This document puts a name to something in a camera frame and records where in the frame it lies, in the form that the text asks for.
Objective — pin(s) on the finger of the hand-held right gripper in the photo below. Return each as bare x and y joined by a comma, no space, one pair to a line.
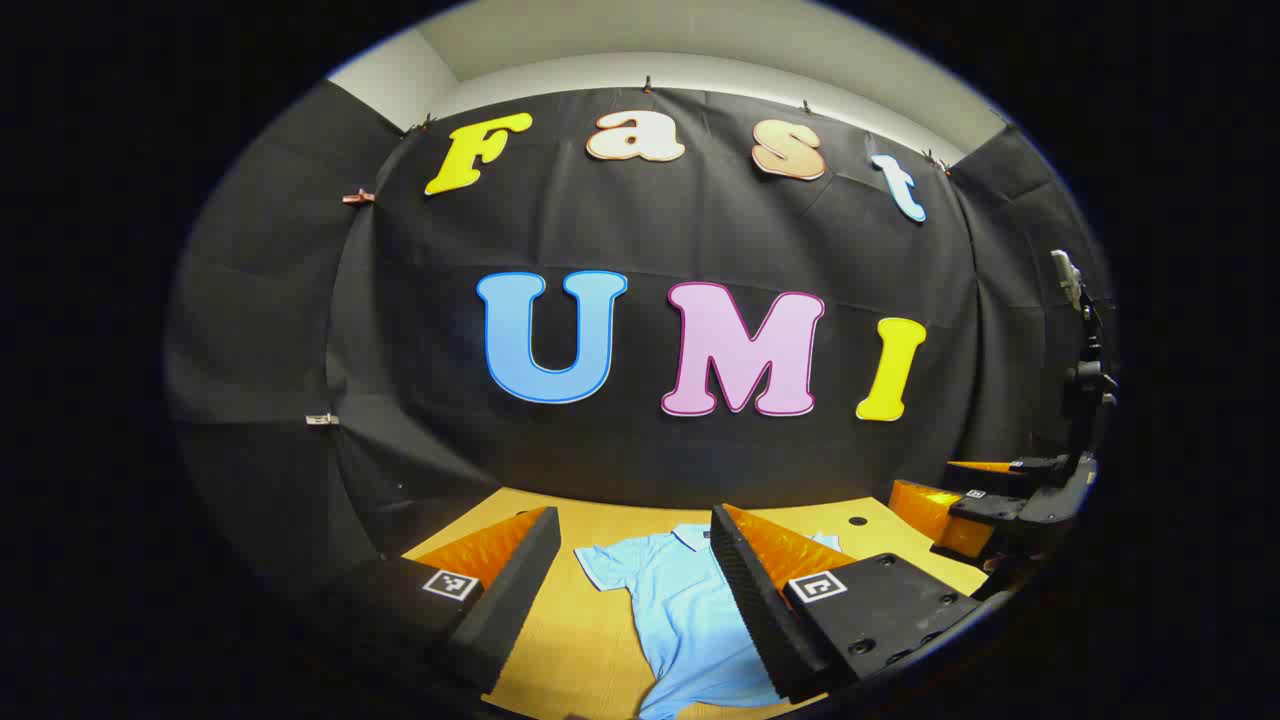
1000,468
935,515

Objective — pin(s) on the black backdrop cloth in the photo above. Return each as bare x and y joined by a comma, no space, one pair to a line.
600,230

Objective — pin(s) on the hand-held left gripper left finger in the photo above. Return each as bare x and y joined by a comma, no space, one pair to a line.
515,590

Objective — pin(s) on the white backdrop clip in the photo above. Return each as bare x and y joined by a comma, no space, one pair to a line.
321,419

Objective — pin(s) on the red backdrop clip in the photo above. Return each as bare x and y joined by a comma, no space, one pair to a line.
357,197

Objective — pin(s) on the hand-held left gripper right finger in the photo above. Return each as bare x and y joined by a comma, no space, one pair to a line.
755,600

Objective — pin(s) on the light blue T-shirt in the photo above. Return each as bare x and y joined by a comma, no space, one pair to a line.
680,610

